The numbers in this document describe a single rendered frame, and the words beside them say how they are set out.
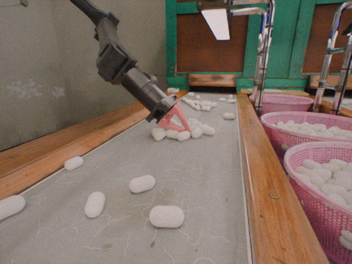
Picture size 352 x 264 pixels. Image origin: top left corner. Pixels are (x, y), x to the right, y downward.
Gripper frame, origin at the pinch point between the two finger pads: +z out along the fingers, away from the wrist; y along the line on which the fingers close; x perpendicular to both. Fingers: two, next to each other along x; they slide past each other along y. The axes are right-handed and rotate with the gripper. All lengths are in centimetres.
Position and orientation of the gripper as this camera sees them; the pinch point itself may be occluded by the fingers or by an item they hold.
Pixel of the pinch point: (187, 131)
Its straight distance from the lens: 48.8
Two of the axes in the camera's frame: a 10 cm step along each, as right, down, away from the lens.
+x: -6.4, 6.6, 4.0
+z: 7.3, 6.9, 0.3
